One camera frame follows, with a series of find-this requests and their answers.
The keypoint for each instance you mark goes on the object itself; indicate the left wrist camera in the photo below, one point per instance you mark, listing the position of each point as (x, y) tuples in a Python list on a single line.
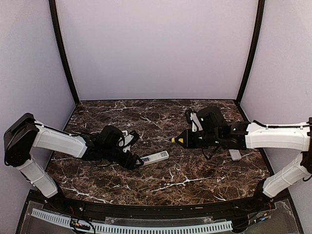
[(130, 140)]

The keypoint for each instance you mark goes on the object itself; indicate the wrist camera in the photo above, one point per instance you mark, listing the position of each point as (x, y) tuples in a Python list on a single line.
[(130, 140), (191, 117)]

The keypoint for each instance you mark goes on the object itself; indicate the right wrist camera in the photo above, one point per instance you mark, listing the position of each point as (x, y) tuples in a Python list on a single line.
[(191, 117)]

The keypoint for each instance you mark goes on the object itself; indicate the right black frame post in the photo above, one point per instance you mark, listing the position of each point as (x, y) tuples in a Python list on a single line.
[(252, 51)]

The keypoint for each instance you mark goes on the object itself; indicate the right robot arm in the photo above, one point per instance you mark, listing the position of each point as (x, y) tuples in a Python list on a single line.
[(210, 129)]

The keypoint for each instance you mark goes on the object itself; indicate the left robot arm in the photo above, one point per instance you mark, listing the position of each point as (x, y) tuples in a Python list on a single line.
[(27, 133)]

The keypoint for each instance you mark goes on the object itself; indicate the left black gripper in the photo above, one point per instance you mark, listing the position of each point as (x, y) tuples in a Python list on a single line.
[(132, 158)]

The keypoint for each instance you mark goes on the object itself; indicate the slim white remote control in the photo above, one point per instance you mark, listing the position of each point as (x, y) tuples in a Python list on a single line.
[(157, 157)]

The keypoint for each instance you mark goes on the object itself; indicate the white remote at right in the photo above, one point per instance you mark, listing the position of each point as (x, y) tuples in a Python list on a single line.
[(235, 155)]

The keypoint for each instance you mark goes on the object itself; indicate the white slotted cable duct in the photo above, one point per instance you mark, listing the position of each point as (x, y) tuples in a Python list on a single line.
[(135, 226)]

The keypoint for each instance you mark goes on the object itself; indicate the white TCL air-conditioner remote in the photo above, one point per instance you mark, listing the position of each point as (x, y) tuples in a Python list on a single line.
[(124, 133)]

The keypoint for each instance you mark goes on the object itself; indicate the left black frame post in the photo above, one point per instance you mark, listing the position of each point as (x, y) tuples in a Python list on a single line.
[(61, 50)]

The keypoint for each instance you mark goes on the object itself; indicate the yellow handled screwdriver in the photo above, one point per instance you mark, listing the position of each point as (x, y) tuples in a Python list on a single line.
[(177, 140)]

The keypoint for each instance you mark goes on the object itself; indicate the black front rail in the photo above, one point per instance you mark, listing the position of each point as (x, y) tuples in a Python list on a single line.
[(226, 209)]

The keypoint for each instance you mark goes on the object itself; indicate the black frame post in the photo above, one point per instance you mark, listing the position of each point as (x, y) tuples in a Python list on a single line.
[(61, 50), (252, 51)]

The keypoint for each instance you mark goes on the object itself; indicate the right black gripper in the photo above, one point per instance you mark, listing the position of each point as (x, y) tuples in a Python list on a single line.
[(187, 143)]

